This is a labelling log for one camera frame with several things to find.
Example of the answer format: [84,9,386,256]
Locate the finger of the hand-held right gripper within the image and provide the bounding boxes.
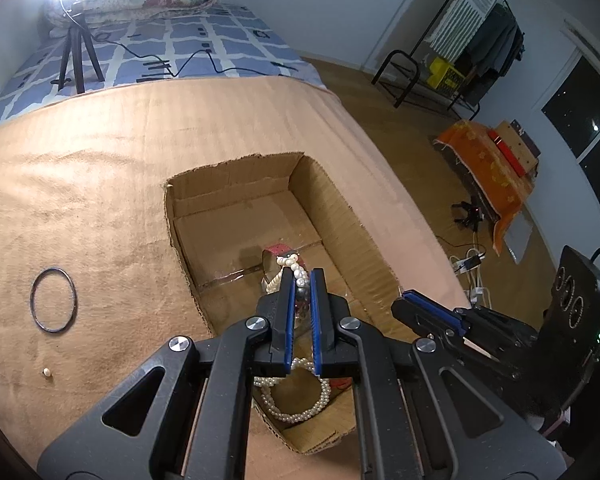
[391,298,531,382]
[402,290,540,348]

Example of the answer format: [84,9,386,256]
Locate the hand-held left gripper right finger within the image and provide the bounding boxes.
[310,269,566,480]

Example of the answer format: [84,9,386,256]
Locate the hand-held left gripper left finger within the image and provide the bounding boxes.
[37,270,297,480]

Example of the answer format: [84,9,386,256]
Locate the red strap wristwatch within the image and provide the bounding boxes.
[261,243,311,321]

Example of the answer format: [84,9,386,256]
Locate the white power strip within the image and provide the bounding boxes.
[450,247,493,306]

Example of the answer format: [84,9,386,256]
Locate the grey floor mat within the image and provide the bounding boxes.
[502,217,533,263]

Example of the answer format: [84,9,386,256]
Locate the small black floor device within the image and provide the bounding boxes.
[452,200,483,231]

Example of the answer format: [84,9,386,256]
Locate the red flat case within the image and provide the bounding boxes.
[490,130,526,177]

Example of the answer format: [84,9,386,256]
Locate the small brown cardboard box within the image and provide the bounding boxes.
[495,120,538,176]

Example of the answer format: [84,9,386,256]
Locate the dark window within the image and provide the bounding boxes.
[532,50,600,216]

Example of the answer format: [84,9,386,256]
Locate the tan blanket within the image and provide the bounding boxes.
[0,75,473,480]

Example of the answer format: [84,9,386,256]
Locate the yellow box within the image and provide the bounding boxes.
[426,56,463,92]

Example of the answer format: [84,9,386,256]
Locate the black clothes rack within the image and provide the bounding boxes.
[371,0,526,117]

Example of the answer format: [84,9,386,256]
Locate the black bangle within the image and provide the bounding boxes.
[30,267,77,333]

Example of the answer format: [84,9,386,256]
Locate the dark hanging clothes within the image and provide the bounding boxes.
[460,5,526,78]

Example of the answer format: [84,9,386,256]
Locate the striped white towel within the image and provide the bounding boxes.
[430,0,503,58]

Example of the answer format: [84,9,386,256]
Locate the blue checkered bed sheet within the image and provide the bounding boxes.
[0,2,331,133]

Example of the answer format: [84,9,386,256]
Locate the black tripod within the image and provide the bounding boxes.
[50,0,106,95]

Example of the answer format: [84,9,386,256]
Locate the black power cable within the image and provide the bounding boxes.
[87,32,286,83]

